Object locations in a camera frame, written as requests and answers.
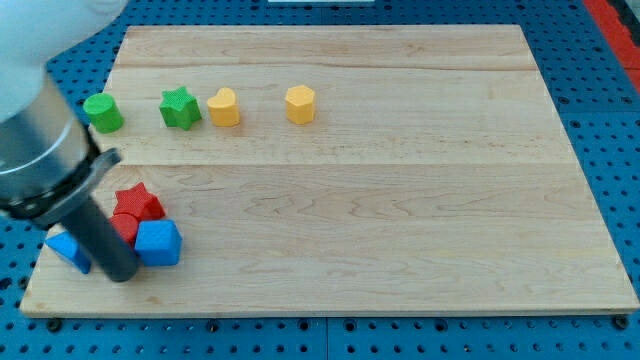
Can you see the green cylinder block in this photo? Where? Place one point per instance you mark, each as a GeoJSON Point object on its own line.
{"type": "Point", "coordinates": [103, 113]}

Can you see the red star block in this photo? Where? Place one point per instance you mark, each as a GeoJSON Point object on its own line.
{"type": "Point", "coordinates": [138, 202]}

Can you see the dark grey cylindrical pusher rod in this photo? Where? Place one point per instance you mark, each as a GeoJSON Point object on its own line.
{"type": "Point", "coordinates": [96, 235]}

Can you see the blue cube block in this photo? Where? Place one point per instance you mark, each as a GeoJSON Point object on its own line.
{"type": "Point", "coordinates": [158, 243]}

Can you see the red cylinder block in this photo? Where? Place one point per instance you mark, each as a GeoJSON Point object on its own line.
{"type": "Point", "coordinates": [126, 226]}

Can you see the green star block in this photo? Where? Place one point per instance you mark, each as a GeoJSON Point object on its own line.
{"type": "Point", "coordinates": [179, 108]}

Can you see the yellow hexagon block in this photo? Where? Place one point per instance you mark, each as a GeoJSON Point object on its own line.
{"type": "Point", "coordinates": [300, 104]}

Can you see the red tape strip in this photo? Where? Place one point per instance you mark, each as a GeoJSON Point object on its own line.
{"type": "Point", "coordinates": [620, 27]}

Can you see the blue triangle block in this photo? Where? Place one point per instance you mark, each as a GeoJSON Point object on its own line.
{"type": "Point", "coordinates": [68, 249]}

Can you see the yellow heart block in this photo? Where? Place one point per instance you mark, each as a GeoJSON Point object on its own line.
{"type": "Point", "coordinates": [223, 108]}

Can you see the wooden board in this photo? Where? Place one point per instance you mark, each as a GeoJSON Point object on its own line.
{"type": "Point", "coordinates": [436, 179]}

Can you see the black flange mount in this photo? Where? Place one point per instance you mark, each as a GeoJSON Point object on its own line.
{"type": "Point", "coordinates": [50, 208]}

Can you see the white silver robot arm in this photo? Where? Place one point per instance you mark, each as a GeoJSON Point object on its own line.
{"type": "Point", "coordinates": [50, 163]}

